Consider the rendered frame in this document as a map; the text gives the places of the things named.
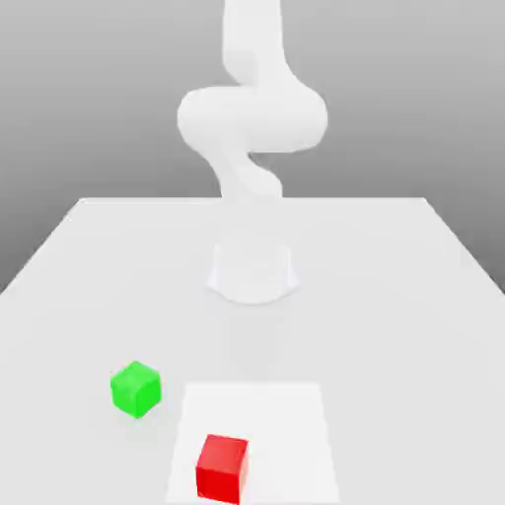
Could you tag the small green cube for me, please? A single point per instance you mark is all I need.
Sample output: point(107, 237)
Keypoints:
point(136, 389)

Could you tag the small red cube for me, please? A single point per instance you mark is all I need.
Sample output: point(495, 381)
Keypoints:
point(221, 469)

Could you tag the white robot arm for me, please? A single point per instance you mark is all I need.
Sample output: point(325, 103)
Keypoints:
point(252, 118)

